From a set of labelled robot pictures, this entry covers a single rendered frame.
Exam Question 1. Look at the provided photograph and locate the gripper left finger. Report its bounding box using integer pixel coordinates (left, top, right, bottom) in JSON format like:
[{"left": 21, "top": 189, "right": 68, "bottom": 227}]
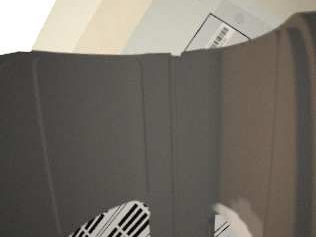
[{"left": 0, "top": 49, "right": 180, "bottom": 237}]

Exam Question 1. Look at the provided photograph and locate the grey server rack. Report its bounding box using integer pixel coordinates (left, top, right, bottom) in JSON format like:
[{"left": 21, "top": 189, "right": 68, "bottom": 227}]
[{"left": 69, "top": 0, "right": 285, "bottom": 237}]

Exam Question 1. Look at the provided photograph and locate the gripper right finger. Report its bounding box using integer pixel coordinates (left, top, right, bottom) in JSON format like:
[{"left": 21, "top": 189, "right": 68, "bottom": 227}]
[{"left": 175, "top": 11, "right": 316, "bottom": 237}]

